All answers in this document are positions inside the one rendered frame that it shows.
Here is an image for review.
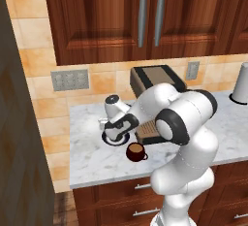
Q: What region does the wide grey wall switch plate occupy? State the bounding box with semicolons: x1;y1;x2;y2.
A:
50;68;91;92

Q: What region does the dark red coffee mug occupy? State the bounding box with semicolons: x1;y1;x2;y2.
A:
125;142;150;163

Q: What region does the grey metal drawer handle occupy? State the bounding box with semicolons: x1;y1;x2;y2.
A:
134;182;152;191
132;207;162;217
233;212;248;220

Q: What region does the small grey wall outlet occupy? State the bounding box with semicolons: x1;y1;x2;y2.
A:
185;60;201;81

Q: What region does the brown wooden cupboard door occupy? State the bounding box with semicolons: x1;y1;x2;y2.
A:
42;0;152;67
148;0;247;60
226;0;248;55

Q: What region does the brown wooden drawer front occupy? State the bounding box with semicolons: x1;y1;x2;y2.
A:
75;194;167;226
197;180;248;226
208;160;248;190
72;176;165;210

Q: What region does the grey metal cupboard handle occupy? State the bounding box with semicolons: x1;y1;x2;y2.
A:
137;0;148;48
153;0;166;48

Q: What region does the black and tan coffee machine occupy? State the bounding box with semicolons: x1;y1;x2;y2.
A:
129;64;189;146

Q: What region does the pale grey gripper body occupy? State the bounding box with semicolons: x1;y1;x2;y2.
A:
98;117;109;131

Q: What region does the dark brown tall cabinet side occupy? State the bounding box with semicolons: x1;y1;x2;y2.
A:
0;0;56;226

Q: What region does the white cylinder on black base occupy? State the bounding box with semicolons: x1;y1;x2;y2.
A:
229;61;248;106

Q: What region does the white saucer with dark rim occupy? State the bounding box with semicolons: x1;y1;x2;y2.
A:
101;128;131;147

